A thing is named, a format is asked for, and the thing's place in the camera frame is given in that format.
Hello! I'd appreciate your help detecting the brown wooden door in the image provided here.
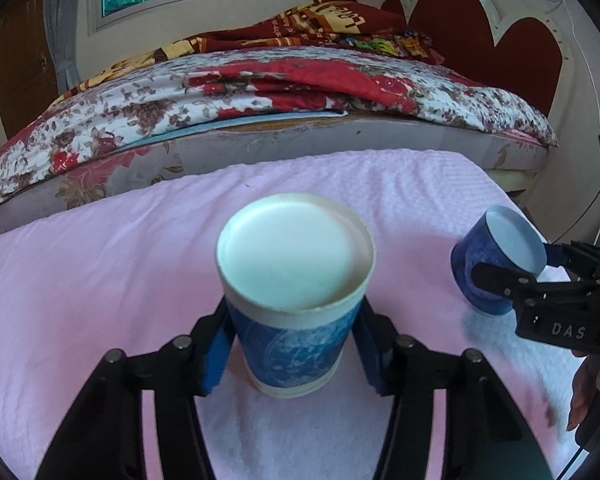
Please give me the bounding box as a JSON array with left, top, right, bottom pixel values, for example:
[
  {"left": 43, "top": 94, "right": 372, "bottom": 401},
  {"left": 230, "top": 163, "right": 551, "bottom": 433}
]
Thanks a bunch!
[{"left": 0, "top": 0, "right": 61, "bottom": 141}]

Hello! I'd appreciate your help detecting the black cable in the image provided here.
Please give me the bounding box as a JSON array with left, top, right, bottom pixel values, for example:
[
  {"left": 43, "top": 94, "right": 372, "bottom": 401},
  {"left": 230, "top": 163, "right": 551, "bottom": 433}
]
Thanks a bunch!
[{"left": 555, "top": 440, "right": 588, "bottom": 480}]

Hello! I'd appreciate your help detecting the red and white headboard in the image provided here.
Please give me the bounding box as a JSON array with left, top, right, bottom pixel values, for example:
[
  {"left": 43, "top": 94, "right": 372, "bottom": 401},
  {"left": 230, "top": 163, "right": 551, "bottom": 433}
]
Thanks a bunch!
[{"left": 380, "top": 0, "right": 581, "bottom": 121}]

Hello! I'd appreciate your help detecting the red printed blanket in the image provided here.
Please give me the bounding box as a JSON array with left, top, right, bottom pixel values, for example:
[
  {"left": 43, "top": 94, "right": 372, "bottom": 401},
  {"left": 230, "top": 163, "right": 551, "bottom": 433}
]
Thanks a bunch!
[{"left": 47, "top": 0, "right": 446, "bottom": 106}]

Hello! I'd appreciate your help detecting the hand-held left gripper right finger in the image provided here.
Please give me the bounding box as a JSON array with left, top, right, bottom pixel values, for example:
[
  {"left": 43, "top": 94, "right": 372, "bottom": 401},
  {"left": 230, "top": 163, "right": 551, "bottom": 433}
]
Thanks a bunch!
[{"left": 352, "top": 297, "right": 556, "bottom": 480}]

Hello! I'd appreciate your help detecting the grey curtain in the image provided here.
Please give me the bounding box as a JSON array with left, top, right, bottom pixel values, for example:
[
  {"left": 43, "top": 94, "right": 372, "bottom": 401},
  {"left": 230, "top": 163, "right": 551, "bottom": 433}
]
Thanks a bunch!
[{"left": 42, "top": 0, "right": 103, "bottom": 96}]

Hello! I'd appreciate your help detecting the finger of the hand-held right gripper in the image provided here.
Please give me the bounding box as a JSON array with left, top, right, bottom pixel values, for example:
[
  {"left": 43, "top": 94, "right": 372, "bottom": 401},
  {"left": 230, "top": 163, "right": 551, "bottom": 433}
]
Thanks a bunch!
[
  {"left": 470, "top": 262, "right": 536, "bottom": 306},
  {"left": 540, "top": 241, "right": 600, "bottom": 282}
]

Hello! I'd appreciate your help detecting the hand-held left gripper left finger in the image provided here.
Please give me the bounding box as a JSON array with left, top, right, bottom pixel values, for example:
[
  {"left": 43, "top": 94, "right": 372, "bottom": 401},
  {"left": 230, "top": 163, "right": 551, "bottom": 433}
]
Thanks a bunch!
[{"left": 30, "top": 295, "right": 238, "bottom": 480}]

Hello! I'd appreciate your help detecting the bed mattress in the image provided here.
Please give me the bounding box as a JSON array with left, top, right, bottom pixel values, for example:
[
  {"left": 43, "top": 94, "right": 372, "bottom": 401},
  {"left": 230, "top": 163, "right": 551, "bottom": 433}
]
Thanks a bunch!
[{"left": 0, "top": 110, "right": 551, "bottom": 243}]

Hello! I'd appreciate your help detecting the cream bed frame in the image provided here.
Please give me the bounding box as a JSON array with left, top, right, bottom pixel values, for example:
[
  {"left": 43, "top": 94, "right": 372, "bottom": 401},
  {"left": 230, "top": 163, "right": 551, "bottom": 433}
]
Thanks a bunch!
[{"left": 487, "top": 167, "right": 538, "bottom": 193}]

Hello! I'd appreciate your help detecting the floral bed sheet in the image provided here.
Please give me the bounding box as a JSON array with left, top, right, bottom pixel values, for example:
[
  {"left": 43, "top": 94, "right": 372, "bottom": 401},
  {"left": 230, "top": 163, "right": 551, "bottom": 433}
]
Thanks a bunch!
[{"left": 0, "top": 45, "right": 558, "bottom": 216}]

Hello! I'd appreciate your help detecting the blue paper cup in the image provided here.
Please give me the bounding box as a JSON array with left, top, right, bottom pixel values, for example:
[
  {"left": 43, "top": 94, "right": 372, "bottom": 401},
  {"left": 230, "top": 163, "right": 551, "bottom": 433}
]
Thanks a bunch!
[
  {"left": 450, "top": 205, "right": 548, "bottom": 317},
  {"left": 216, "top": 192, "right": 377, "bottom": 400}
]

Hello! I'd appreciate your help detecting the person's right hand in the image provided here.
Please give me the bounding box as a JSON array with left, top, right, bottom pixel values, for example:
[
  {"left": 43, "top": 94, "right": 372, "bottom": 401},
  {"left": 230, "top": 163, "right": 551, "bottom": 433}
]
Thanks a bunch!
[{"left": 567, "top": 356, "right": 600, "bottom": 433}]

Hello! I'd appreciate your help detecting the pink table cover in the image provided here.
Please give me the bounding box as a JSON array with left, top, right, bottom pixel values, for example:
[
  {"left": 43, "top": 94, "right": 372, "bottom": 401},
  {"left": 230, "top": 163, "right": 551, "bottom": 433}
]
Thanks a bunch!
[{"left": 0, "top": 149, "right": 588, "bottom": 480}]

